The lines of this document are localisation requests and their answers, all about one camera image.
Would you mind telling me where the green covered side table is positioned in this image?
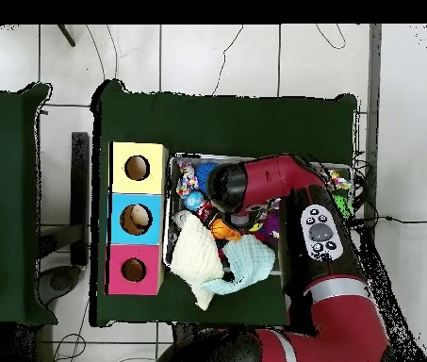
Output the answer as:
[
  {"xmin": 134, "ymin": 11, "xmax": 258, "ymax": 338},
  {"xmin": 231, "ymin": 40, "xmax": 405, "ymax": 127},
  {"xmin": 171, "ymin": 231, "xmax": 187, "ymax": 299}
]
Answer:
[{"xmin": 0, "ymin": 81, "xmax": 54, "ymax": 327}]

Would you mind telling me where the colourful rope knot toy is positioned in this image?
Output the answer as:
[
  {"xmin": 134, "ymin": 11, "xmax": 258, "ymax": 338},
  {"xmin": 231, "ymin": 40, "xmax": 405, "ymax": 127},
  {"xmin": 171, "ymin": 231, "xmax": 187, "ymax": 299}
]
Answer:
[{"xmin": 176, "ymin": 160, "xmax": 199, "ymax": 199}]

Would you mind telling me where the wooden box with three holes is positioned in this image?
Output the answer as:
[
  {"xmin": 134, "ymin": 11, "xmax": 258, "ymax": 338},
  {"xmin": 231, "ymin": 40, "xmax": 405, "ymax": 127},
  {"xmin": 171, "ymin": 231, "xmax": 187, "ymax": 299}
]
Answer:
[{"xmin": 106, "ymin": 140, "xmax": 171, "ymax": 297}]

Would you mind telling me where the dark green tablecloth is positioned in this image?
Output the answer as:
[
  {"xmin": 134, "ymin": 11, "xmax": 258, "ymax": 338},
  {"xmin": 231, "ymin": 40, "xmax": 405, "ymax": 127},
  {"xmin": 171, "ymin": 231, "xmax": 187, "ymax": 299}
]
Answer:
[{"xmin": 90, "ymin": 78, "xmax": 359, "ymax": 329}]

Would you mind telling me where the cream yellow waffle cloth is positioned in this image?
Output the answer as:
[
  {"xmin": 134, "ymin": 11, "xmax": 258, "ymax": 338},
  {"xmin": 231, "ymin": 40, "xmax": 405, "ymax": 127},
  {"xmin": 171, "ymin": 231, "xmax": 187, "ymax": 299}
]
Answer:
[{"xmin": 170, "ymin": 213, "xmax": 225, "ymax": 312}]

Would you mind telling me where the black cable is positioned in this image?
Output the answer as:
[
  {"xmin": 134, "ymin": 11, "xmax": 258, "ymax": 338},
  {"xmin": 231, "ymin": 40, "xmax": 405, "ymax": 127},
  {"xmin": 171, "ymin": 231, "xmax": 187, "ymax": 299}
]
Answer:
[{"xmin": 363, "ymin": 214, "xmax": 427, "ymax": 227}]

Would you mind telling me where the mint green waffle cloth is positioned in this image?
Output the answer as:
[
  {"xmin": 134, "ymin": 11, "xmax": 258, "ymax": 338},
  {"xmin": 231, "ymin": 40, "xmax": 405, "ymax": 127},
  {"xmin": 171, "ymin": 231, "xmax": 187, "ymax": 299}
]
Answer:
[{"xmin": 201, "ymin": 235, "xmax": 277, "ymax": 297}]

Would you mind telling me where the orange plastic toy block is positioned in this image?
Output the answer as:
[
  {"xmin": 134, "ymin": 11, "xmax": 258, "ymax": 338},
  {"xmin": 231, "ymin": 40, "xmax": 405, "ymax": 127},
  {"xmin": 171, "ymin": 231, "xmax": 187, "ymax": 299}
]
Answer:
[{"xmin": 210, "ymin": 218, "xmax": 243, "ymax": 242}]

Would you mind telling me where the clear mesh bin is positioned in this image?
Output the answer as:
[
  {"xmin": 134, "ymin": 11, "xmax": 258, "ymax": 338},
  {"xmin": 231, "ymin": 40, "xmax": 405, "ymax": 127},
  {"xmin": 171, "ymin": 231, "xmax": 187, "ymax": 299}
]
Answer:
[{"xmin": 163, "ymin": 154, "xmax": 353, "ymax": 279}]

